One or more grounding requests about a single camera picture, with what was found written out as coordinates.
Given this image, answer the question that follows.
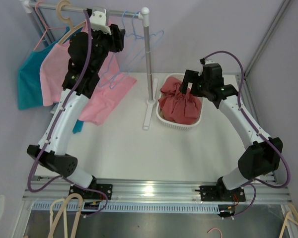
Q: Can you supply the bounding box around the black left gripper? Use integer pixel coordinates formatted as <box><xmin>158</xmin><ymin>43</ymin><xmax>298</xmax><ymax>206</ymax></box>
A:
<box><xmin>88</xmin><ymin>21</ymin><xmax>126</xmax><ymax>73</ymax></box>

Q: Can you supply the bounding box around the light blue wire hanger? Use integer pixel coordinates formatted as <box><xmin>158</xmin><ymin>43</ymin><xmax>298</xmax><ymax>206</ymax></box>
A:
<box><xmin>98</xmin><ymin>10</ymin><xmax>146</xmax><ymax>87</ymax></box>
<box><xmin>109</xmin><ymin>11</ymin><xmax>164</xmax><ymax>89</ymax></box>

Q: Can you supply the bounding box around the coral red t shirt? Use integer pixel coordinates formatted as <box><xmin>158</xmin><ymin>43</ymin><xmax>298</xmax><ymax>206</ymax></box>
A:
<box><xmin>158</xmin><ymin>76</ymin><xmax>202</xmax><ymax>114</ymax></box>

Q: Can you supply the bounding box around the beige wooden hanger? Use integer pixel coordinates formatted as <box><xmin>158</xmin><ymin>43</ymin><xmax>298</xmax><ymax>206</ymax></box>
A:
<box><xmin>56</xmin><ymin>0</ymin><xmax>86</xmax><ymax>45</ymax></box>

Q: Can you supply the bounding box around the beige t shirt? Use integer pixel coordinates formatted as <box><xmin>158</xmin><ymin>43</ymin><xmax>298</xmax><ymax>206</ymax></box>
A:
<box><xmin>161</xmin><ymin>111</ymin><xmax>200</xmax><ymax>125</ymax></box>

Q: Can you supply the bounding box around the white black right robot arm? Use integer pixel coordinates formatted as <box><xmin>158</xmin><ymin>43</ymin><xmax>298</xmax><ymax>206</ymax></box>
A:
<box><xmin>180</xmin><ymin>63</ymin><xmax>283</xmax><ymax>201</ymax></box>

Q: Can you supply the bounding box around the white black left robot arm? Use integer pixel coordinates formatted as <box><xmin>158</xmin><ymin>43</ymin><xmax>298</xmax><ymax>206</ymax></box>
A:
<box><xmin>27</xmin><ymin>24</ymin><xmax>125</xmax><ymax>199</ymax></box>

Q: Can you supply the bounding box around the teal t shirt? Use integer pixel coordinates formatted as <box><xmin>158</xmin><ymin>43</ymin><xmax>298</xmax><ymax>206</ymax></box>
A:
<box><xmin>17</xmin><ymin>27</ymin><xmax>85</xmax><ymax>134</ymax></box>

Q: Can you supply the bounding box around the pink hanger on floor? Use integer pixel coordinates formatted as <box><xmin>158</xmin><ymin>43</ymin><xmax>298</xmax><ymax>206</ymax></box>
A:
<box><xmin>207</xmin><ymin>227</ymin><xmax>223</xmax><ymax>238</ymax></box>

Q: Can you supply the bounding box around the beige hanger bottom right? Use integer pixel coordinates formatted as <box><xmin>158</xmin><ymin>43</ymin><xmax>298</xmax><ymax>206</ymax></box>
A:
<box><xmin>279</xmin><ymin>203</ymin><xmax>298</xmax><ymax>238</ymax></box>

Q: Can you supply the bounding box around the white perforated plastic basket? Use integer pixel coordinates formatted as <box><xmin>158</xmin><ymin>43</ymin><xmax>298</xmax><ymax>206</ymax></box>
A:
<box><xmin>156</xmin><ymin>73</ymin><xmax>203</xmax><ymax>130</ymax></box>

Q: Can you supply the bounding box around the metal clothes rack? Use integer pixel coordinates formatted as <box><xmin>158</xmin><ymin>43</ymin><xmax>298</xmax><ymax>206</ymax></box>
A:
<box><xmin>21</xmin><ymin>0</ymin><xmax>158</xmax><ymax>130</ymax></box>

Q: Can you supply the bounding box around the beige hangers bottom left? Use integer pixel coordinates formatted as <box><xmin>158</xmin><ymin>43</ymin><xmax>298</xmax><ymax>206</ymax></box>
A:
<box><xmin>47</xmin><ymin>193</ymin><xmax>83</xmax><ymax>238</ymax></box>

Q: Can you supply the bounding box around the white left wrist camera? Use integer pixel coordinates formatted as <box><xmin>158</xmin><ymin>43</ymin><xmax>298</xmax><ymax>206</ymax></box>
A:
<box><xmin>89</xmin><ymin>7</ymin><xmax>112</xmax><ymax>35</ymax></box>

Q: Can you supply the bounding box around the pink wire hanger on rack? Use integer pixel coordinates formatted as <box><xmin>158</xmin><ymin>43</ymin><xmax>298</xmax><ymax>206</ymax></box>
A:
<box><xmin>33</xmin><ymin>0</ymin><xmax>70</xmax><ymax>52</ymax></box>

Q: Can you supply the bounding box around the aluminium frame post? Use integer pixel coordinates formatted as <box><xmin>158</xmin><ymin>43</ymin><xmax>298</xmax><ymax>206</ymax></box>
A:
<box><xmin>244</xmin><ymin>0</ymin><xmax>293</xmax><ymax>78</ymax></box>

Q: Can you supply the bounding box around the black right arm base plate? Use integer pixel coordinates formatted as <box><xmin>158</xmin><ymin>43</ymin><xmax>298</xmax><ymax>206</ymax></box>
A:
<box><xmin>195</xmin><ymin>185</ymin><xmax>246</xmax><ymax>202</ymax></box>

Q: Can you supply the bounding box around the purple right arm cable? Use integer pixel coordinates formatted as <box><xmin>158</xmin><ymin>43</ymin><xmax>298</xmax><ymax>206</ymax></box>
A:
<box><xmin>200</xmin><ymin>51</ymin><xmax>292</xmax><ymax>220</ymax></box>

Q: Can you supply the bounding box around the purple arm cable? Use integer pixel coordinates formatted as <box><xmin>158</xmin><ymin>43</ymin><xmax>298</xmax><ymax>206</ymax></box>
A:
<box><xmin>200</xmin><ymin>51</ymin><xmax>292</xmax><ymax>220</ymax></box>
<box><xmin>27</xmin><ymin>8</ymin><xmax>109</xmax><ymax>218</ymax></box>

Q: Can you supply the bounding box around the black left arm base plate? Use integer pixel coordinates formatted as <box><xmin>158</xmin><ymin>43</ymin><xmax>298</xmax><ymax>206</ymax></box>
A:
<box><xmin>69</xmin><ymin>182</ymin><xmax>113</xmax><ymax>200</ymax></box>

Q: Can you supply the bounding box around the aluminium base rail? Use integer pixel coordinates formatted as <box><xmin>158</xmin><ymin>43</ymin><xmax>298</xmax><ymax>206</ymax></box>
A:
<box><xmin>23</xmin><ymin>178</ymin><xmax>292</xmax><ymax>205</ymax></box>

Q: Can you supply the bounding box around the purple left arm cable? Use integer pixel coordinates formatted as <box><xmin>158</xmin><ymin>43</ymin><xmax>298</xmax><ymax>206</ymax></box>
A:
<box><xmin>27</xmin><ymin>8</ymin><xmax>109</xmax><ymax>218</ymax></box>

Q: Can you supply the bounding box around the white slotted cable duct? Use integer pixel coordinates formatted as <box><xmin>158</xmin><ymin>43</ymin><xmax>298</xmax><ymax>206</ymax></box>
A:
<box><xmin>31</xmin><ymin>202</ymin><xmax>221</xmax><ymax>214</ymax></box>

